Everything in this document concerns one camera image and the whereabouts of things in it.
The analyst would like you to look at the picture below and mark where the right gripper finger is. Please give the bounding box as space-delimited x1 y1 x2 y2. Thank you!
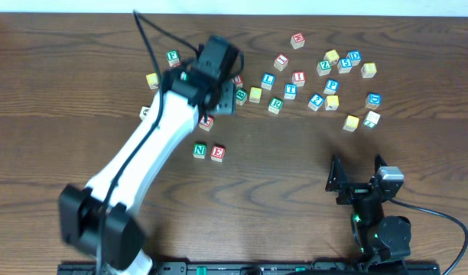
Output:
325 155 348 192
374 154 387 180

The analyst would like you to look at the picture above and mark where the red E block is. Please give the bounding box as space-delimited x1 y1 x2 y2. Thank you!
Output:
210 146 226 162

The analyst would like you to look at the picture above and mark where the green N block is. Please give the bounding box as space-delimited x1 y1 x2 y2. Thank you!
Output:
193 143 206 159

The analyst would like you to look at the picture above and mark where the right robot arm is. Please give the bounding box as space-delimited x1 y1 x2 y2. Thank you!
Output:
325 155 411 272

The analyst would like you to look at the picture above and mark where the green B block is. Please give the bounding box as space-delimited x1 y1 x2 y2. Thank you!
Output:
236 89 248 105

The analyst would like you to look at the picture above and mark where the red U block upper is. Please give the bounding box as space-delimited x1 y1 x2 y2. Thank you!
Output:
232 74 243 89

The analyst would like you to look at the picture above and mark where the red A block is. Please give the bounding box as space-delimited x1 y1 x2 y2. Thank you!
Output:
199 115 214 131

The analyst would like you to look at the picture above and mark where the yellow block beside B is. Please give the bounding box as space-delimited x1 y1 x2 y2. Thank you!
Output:
249 86 262 103

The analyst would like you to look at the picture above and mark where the white green Z block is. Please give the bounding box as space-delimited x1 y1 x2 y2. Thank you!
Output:
363 111 381 128

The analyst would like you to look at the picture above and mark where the yellow block lower right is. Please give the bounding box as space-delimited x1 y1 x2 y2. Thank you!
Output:
343 115 359 132

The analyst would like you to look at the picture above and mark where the blue L block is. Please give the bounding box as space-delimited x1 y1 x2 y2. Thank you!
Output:
261 73 275 90

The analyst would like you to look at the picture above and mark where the green R block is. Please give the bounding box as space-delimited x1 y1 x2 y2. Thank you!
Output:
268 97 284 115

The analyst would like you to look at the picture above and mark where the blue D block lower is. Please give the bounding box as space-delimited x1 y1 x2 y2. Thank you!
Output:
366 92 382 110

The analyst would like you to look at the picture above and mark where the blue d block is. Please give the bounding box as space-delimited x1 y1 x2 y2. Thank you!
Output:
366 92 382 110
346 50 362 66

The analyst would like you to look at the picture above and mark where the blue T block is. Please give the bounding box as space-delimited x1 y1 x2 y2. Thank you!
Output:
284 83 297 99

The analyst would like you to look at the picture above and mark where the red I block upper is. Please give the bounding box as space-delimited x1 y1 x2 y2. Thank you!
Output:
274 53 289 71

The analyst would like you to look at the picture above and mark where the red i block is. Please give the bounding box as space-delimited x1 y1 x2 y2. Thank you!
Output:
292 71 306 86
274 53 289 71

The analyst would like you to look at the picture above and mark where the green F block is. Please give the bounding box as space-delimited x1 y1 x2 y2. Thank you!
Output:
166 50 180 67

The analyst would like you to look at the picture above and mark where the yellow block beside 2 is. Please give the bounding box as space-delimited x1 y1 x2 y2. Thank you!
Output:
325 95 340 111

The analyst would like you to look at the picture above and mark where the red I block lower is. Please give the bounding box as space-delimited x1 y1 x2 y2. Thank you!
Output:
292 71 306 86

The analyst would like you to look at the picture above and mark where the yellow block far left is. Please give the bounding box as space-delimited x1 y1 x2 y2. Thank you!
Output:
146 73 160 90

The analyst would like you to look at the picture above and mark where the blue 2 block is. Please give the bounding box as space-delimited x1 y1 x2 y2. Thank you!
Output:
308 93 325 112

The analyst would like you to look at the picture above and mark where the white symbol block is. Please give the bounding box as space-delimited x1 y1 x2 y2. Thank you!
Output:
139 106 150 120

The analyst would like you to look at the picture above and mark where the blue P block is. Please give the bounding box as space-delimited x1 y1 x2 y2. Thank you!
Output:
323 79 340 95

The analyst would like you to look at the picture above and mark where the yellow block far right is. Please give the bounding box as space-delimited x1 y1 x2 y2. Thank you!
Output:
361 63 377 79

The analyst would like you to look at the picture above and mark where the red H block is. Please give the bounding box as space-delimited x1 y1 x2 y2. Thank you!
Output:
291 32 306 50

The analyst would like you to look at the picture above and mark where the blue 5 block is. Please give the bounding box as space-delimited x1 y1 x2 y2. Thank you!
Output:
337 58 353 74

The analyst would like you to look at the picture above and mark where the blue D block upper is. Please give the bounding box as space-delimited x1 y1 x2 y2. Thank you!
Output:
346 50 362 66

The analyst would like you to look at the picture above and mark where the yellow block top right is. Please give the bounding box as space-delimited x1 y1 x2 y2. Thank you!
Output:
323 50 340 66

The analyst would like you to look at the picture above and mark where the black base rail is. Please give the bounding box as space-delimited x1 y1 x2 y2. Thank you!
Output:
57 260 441 275

